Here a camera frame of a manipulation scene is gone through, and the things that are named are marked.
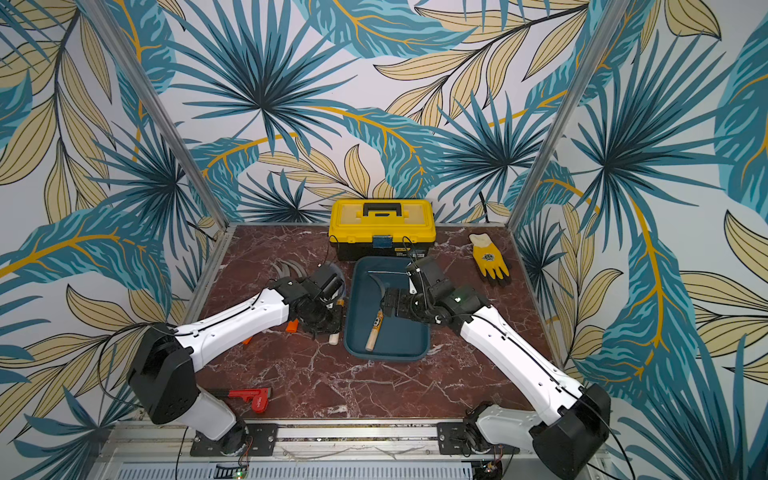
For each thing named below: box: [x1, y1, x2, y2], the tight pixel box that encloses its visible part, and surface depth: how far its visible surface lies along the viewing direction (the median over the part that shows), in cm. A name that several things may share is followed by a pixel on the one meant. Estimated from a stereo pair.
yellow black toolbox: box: [328, 199, 437, 259], surface depth 100 cm
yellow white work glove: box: [468, 233, 509, 279], surface depth 111 cm
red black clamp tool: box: [207, 388, 272, 413], surface depth 80 cm
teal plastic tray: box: [344, 257, 430, 361], surface depth 92 cm
